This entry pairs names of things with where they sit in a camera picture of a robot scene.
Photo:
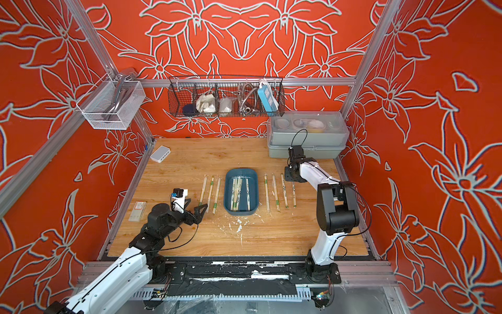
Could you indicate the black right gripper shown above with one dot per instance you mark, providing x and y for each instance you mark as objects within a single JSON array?
[{"x": 287, "y": 174}]

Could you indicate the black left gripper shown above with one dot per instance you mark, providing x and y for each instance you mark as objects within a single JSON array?
[{"x": 197, "y": 218}]

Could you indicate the chopsticks pair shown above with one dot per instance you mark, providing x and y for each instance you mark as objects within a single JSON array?
[
  {"x": 275, "y": 192},
  {"x": 284, "y": 191},
  {"x": 234, "y": 193},
  {"x": 210, "y": 192},
  {"x": 248, "y": 194},
  {"x": 216, "y": 195},
  {"x": 266, "y": 187},
  {"x": 294, "y": 195},
  {"x": 239, "y": 191},
  {"x": 201, "y": 199}
]

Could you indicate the teal plastic storage box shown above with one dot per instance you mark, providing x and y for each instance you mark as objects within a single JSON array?
[{"x": 254, "y": 191}]

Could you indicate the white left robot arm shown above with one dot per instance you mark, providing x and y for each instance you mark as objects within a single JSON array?
[{"x": 137, "y": 266}]

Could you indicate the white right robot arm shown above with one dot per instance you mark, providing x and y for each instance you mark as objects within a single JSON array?
[{"x": 335, "y": 212}]

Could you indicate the wrapped chopsticks pair in box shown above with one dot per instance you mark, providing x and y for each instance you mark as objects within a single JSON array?
[
  {"x": 234, "y": 193},
  {"x": 248, "y": 194},
  {"x": 239, "y": 191}
]

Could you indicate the light blue box in basket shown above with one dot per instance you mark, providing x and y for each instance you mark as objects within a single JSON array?
[{"x": 268, "y": 101}]

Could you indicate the grey lidded plastic container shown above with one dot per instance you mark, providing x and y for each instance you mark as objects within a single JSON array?
[{"x": 322, "y": 135}]

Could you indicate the small clear plastic case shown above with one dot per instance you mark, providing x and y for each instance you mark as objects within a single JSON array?
[{"x": 137, "y": 211}]

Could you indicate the white crumpled bag in basket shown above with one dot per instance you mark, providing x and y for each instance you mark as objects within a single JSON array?
[{"x": 206, "y": 103}]

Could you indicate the metal tongs in bin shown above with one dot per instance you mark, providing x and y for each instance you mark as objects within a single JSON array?
[{"x": 121, "y": 94}]

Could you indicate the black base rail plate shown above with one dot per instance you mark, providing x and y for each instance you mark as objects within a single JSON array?
[{"x": 273, "y": 276}]

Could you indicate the white network switch box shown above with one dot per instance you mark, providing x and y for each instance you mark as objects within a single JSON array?
[{"x": 160, "y": 154}]

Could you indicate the black wire wall basket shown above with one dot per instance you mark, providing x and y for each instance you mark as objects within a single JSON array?
[{"x": 235, "y": 95}]

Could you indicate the clear plastic wall bin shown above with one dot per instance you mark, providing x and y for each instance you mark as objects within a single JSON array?
[{"x": 96, "y": 104}]

